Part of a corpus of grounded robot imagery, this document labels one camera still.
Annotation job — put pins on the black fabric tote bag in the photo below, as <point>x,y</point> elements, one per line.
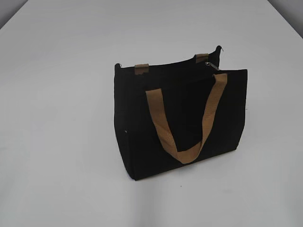
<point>172,115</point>

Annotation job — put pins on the silver metal zipper pull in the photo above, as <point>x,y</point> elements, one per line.
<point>211,65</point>

